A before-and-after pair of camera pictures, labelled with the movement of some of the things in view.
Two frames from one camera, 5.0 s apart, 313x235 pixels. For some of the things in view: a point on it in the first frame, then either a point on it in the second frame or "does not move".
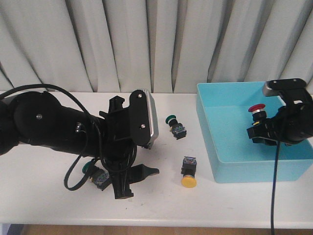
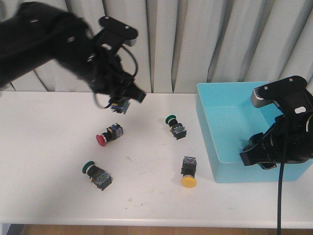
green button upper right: (176, 128) does not move
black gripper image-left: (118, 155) -> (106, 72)
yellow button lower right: (188, 171) does not move
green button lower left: (99, 176) does not move
